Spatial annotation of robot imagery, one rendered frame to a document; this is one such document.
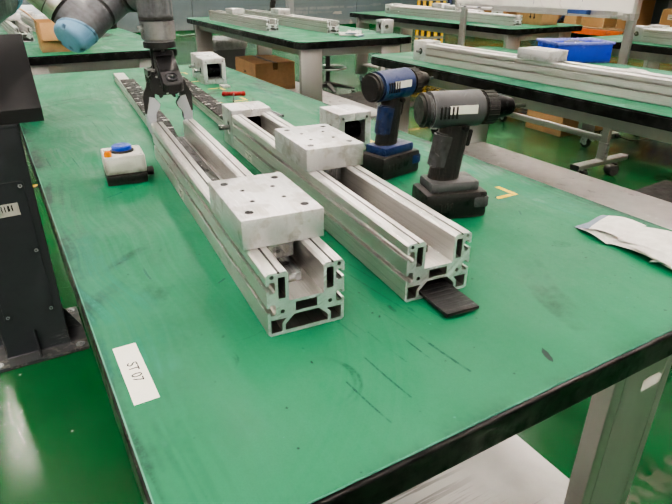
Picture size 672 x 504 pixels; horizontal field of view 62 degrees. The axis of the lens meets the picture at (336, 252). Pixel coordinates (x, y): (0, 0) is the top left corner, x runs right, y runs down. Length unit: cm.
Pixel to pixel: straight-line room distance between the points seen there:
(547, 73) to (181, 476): 220
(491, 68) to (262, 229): 209
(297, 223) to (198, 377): 22
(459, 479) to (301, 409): 76
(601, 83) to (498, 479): 155
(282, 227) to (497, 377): 31
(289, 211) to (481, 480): 80
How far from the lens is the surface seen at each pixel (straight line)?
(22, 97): 192
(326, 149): 98
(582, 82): 240
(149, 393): 63
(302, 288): 69
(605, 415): 104
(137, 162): 124
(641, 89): 228
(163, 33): 138
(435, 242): 80
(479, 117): 99
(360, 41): 405
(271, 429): 57
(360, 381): 62
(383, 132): 120
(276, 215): 70
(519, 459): 138
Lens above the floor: 117
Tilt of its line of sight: 26 degrees down
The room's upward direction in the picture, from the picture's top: straight up
